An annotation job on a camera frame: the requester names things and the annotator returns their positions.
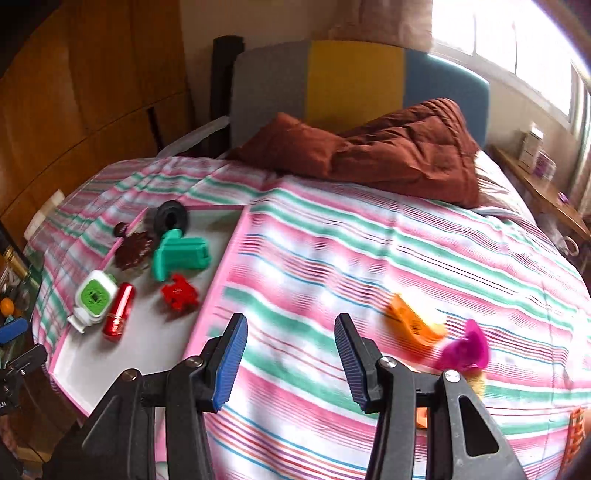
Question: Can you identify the green plastic toy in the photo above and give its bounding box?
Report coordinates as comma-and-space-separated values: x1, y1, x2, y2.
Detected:
152, 229, 212, 283

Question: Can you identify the green and white plug device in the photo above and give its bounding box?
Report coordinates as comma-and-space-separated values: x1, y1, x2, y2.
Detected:
67, 270, 118, 334

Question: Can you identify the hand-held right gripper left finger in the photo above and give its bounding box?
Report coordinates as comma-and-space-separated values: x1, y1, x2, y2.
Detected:
82, 313, 249, 480

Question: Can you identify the wooden wardrobe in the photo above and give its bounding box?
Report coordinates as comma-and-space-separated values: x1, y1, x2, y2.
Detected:
0, 0, 195, 241

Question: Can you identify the black ribbed cylinder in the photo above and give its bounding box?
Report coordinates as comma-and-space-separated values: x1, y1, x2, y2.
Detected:
145, 200, 191, 236

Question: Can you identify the brown quilt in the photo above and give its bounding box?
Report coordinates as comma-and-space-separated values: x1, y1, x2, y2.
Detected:
228, 98, 481, 208

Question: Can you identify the yellow patterned cylinder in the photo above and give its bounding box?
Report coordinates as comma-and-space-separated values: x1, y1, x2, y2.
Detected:
464, 367, 488, 398

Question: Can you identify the grey yellow blue headboard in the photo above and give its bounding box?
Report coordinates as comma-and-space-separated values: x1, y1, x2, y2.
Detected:
229, 39, 490, 151

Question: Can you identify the beige patterned curtain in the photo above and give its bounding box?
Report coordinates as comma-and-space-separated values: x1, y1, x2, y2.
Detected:
328, 0, 435, 51

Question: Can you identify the white pillow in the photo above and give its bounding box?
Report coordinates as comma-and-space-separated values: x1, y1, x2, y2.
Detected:
471, 150, 539, 224

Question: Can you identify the window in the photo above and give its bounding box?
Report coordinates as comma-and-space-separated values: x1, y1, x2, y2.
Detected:
431, 0, 583, 130

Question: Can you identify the wooden side table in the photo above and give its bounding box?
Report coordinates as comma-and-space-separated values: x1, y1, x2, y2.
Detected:
489, 145, 591, 241

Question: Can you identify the stack of paper cups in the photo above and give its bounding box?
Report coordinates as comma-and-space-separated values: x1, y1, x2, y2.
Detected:
23, 189, 65, 241

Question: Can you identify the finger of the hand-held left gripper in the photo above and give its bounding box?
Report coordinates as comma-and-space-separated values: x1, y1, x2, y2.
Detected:
0, 320, 27, 345
4, 343, 49, 378

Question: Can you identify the magenta plastic toy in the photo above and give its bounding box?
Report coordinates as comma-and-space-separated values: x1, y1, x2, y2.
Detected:
434, 318, 490, 372

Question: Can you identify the striped bedsheet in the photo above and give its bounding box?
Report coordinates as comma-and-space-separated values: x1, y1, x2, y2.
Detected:
23, 154, 591, 480

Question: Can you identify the small red toy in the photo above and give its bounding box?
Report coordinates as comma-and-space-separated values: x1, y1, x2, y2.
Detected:
161, 274, 199, 313

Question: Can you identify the purple box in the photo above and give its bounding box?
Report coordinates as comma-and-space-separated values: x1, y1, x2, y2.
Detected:
533, 151, 557, 182

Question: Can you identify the orange plastic toy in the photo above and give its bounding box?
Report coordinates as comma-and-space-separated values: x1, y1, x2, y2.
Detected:
385, 293, 448, 358

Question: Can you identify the brown pumpkin-shaped lid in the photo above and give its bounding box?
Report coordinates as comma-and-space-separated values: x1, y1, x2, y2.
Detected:
113, 222, 160, 269

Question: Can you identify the red cylinder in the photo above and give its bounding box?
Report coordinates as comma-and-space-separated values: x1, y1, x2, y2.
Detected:
102, 282, 137, 342

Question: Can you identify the pink-rimmed white tray box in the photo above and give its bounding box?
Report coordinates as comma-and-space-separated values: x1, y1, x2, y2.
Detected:
46, 203, 252, 418

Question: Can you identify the beige side curtain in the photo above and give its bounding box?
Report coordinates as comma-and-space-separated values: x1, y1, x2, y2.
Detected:
568, 60, 591, 217

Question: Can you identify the white armrest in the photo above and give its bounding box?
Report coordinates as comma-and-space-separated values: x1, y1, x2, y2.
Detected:
159, 115, 230, 160

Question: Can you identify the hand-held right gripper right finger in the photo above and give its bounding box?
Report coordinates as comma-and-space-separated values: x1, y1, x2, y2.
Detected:
334, 313, 529, 480

